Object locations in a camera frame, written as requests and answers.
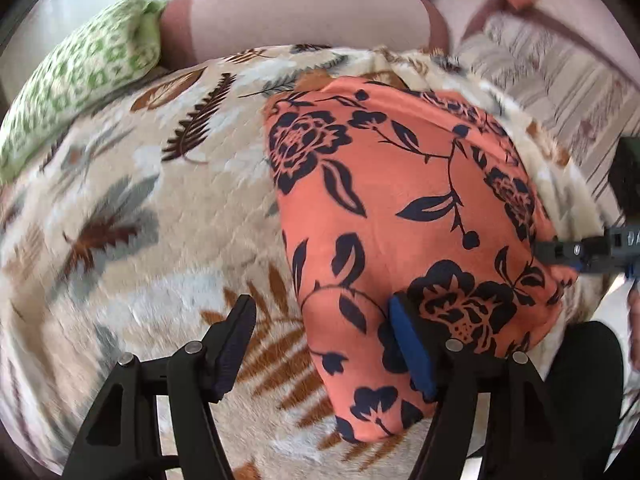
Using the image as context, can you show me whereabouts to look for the striped beige bedsheet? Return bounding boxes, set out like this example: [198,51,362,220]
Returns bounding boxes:
[454,13,639,226]

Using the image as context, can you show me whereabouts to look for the green patterned pillow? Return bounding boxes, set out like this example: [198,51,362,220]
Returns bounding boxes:
[1,0,166,184]

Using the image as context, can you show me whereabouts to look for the pink bolster pillow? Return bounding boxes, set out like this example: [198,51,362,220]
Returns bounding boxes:
[160,0,450,70]

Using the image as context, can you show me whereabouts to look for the orange floral garment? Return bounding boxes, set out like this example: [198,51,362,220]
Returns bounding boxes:
[265,77,576,443]

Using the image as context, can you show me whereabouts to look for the beige leaf-print blanket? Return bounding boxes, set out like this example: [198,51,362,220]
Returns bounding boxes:
[1,46,611,479]

